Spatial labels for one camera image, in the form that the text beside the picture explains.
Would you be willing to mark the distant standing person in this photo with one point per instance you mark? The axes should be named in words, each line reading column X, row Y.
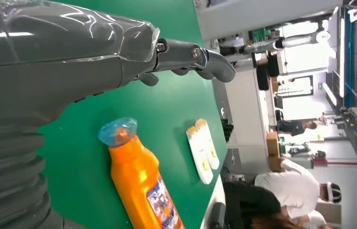
column 293, row 127

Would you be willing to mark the orange detergent bottle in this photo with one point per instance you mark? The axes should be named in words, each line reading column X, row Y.
column 134, row 177

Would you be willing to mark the seated person at laptop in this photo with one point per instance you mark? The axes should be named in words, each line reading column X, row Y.
column 251, row 202

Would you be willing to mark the person wearing headset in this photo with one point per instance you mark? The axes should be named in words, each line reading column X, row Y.
column 292, row 186

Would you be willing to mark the white shampoo bottle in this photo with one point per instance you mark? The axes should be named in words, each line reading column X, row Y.
column 199, row 155
column 210, row 145

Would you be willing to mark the brown cardboard box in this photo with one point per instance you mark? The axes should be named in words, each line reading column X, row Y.
column 272, row 143
column 275, row 164

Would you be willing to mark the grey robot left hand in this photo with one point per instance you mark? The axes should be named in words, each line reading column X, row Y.
column 45, row 47

